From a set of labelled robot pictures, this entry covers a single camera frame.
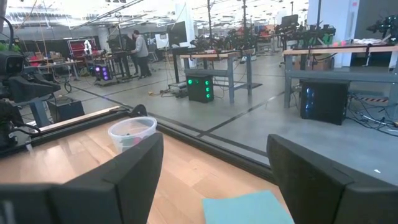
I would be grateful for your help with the person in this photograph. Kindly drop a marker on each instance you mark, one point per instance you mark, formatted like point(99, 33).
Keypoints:
point(141, 49)

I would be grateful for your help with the computer tower blue light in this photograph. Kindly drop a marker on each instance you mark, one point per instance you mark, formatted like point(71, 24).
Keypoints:
point(323, 102)

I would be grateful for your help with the teal folded cloth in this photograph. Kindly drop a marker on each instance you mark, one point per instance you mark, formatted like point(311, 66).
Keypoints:
point(245, 208)

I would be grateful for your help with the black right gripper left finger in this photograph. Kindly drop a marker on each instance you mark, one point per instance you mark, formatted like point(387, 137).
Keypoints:
point(130, 186)

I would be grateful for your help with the black frame clamp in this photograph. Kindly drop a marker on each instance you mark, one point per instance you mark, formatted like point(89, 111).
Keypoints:
point(139, 111)

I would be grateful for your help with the clear plastic cup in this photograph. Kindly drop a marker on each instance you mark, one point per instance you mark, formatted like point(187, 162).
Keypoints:
point(124, 137)

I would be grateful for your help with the wooden worktable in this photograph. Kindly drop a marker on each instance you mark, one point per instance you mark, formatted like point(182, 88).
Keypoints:
point(59, 63)

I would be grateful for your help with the black bench robot rig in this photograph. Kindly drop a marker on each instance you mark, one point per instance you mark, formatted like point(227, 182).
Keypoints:
point(230, 40)

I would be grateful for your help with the black computer tower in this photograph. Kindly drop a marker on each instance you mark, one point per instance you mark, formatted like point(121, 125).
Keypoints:
point(65, 109)

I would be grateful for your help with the black computer monitor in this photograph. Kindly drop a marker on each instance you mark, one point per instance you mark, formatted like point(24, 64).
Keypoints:
point(177, 32)
point(289, 21)

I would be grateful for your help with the computer tower green lights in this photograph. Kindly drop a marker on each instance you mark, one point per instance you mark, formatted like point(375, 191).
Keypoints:
point(199, 93)

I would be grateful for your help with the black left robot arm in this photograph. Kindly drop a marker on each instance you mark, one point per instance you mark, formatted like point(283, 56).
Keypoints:
point(7, 124)

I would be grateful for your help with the red metal rack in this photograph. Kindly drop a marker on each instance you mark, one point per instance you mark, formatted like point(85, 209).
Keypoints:
point(76, 46)

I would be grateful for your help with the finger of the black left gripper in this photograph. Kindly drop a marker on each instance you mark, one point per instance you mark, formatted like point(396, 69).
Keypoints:
point(31, 88)

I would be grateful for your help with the grey floor power box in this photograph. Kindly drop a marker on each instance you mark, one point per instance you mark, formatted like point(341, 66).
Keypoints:
point(177, 85)

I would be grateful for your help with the computer tower purple lights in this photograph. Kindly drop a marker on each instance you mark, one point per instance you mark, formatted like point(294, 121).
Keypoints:
point(102, 73)

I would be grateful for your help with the robot with green lights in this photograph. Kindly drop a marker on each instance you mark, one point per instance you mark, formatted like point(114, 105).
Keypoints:
point(385, 26)

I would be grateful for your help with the white cloth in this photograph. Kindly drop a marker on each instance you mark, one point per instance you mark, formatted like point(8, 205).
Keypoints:
point(370, 41)

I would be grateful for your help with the strawberry with green leaves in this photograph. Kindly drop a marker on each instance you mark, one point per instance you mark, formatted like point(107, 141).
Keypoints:
point(136, 140)

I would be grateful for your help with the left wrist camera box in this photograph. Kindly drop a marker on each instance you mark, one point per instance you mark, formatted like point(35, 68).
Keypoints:
point(11, 63)

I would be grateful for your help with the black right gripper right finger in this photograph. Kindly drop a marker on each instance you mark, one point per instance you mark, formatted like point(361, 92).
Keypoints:
point(304, 186)

